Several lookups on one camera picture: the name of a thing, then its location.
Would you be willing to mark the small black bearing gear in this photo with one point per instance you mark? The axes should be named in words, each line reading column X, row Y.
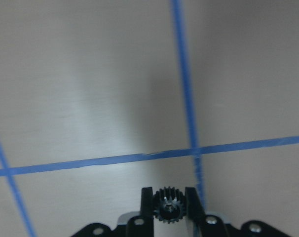
column 169, row 205

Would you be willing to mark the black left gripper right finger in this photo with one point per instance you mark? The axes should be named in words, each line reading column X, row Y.
column 202, row 224

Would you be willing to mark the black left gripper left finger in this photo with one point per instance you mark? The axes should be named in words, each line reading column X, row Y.
column 142, row 224

